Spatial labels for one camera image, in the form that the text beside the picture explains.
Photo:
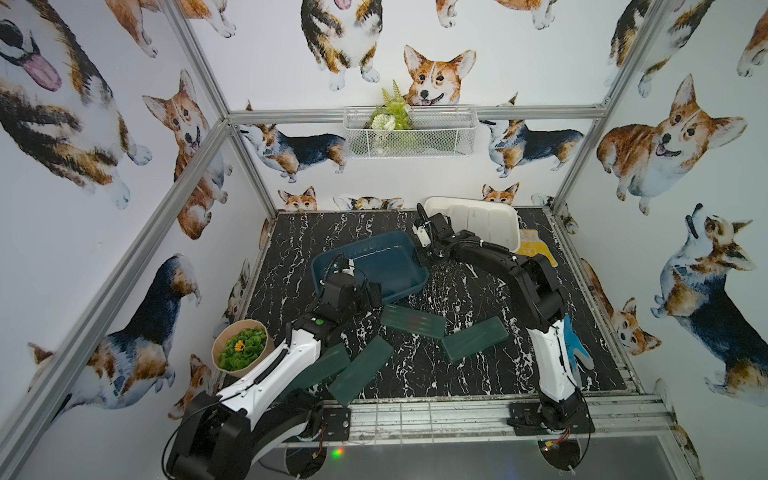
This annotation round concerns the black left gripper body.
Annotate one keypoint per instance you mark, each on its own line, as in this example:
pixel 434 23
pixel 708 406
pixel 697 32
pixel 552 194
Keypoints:
pixel 344 271

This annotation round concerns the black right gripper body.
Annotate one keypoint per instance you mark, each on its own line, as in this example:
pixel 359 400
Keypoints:
pixel 434 246

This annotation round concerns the teal plastic storage box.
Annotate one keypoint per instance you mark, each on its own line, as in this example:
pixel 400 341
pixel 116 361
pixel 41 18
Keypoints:
pixel 388 259

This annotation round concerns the white plastic storage box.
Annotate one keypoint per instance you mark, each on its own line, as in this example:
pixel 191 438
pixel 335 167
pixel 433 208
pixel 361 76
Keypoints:
pixel 496 223

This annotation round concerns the dark green pencil case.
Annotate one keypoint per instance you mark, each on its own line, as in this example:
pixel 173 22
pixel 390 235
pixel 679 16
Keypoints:
pixel 352 381
pixel 474 339
pixel 413 321
pixel 329 364

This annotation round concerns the dark green pencil case front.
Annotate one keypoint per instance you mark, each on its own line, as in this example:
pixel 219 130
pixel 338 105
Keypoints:
pixel 352 381

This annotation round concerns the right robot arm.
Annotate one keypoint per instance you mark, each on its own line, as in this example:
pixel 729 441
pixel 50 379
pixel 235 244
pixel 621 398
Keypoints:
pixel 539 305

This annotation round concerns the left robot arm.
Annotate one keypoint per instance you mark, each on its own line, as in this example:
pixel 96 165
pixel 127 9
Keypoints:
pixel 222 435

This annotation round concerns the artificial fern plant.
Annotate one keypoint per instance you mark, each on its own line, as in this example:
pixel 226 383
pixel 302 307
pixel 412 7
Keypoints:
pixel 391 124

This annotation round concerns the bowl with green salad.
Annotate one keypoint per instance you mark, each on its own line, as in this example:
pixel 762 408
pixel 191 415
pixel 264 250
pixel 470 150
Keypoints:
pixel 242 346

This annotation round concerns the blue grey work glove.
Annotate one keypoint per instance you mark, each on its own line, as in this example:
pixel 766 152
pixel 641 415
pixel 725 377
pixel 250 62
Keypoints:
pixel 577 354

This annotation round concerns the white wire wall basket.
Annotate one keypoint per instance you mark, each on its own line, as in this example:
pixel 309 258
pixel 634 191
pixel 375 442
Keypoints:
pixel 414 132

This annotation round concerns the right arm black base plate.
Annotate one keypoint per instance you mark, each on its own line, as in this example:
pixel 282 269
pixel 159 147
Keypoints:
pixel 536 418

